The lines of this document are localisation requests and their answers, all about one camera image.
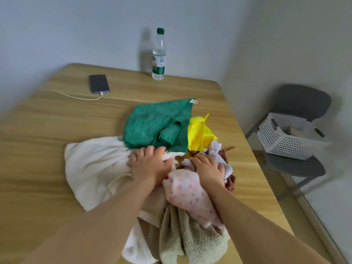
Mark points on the person's left hand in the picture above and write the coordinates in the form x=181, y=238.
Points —
x=150, y=167

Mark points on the person's right hand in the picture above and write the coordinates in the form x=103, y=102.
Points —
x=210, y=170

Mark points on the lilac dotted white cloth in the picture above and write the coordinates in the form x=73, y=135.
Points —
x=220, y=153

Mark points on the pink dotted cloth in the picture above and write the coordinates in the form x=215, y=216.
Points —
x=192, y=197

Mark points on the yellow cloth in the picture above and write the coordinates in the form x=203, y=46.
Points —
x=198, y=134

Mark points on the green cloth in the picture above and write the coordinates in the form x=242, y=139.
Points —
x=151, y=126

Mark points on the small white towel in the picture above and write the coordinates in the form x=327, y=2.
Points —
x=93, y=167

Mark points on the tan brown towel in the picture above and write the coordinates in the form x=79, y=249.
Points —
x=198, y=244

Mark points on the white plastic basket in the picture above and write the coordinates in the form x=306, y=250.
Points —
x=291, y=145

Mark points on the pale pink towel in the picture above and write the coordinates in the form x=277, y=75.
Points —
x=295, y=131

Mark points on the person's right forearm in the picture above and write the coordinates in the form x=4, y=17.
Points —
x=261, y=233

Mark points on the person's left forearm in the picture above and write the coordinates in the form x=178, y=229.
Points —
x=82, y=233

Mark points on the grey smartphone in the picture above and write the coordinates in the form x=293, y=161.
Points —
x=99, y=83

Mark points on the clear green-label water bottle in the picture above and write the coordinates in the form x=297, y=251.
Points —
x=159, y=57

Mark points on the grey chair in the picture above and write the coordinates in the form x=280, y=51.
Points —
x=301, y=100

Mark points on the wooden table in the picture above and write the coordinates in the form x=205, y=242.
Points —
x=41, y=120

